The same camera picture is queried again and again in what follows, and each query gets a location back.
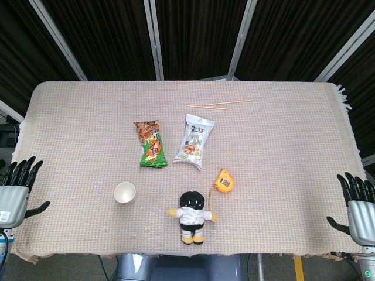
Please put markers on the black grey left robot hand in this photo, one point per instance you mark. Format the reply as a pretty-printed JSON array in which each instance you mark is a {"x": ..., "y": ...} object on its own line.
[{"x": 11, "y": 202}]

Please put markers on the green snack bag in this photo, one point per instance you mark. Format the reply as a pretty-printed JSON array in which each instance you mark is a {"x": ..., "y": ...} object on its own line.
[{"x": 150, "y": 143}]

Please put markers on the white paper cup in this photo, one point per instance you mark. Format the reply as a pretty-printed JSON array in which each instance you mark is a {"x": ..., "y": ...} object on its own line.
[{"x": 124, "y": 192}]

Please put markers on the wooden chopstick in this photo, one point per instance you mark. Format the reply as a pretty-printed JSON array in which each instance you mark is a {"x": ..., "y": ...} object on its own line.
[
  {"x": 228, "y": 102},
  {"x": 208, "y": 107}
]

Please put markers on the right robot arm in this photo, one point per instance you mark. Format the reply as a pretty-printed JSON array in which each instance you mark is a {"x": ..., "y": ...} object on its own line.
[{"x": 367, "y": 263}]

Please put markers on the yellow tape measure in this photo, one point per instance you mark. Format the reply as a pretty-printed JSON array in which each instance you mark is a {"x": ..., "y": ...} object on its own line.
[{"x": 225, "y": 181}]

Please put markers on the beige woven tablecloth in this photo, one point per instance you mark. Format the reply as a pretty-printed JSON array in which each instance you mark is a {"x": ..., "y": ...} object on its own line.
[{"x": 263, "y": 175}]

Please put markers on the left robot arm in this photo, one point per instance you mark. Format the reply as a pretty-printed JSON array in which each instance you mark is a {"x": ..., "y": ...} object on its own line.
[{"x": 5, "y": 243}]

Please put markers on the white snack bag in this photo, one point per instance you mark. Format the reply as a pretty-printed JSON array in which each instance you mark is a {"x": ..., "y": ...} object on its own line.
[{"x": 193, "y": 143}]

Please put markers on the aluminium partition post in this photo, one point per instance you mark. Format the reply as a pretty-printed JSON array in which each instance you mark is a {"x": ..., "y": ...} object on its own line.
[
  {"x": 345, "y": 49},
  {"x": 58, "y": 39},
  {"x": 241, "y": 38},
  {"x": 154, "y": 38}
]

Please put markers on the black grey right robot hand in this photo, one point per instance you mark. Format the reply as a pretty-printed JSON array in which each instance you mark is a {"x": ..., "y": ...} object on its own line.
[{"x": 361, "y": 216}]

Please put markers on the black-headed plush doll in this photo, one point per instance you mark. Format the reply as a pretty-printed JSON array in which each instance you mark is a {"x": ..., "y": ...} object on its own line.
[{"x": 192, "y": 216}]

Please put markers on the metal table leg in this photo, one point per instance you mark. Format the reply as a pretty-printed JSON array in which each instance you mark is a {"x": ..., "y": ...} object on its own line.
[{"x": 260, "y": 267}]

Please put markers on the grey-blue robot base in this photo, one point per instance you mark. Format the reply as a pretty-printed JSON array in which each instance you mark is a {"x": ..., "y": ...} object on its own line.
[{"x": 178, "y": 267}]

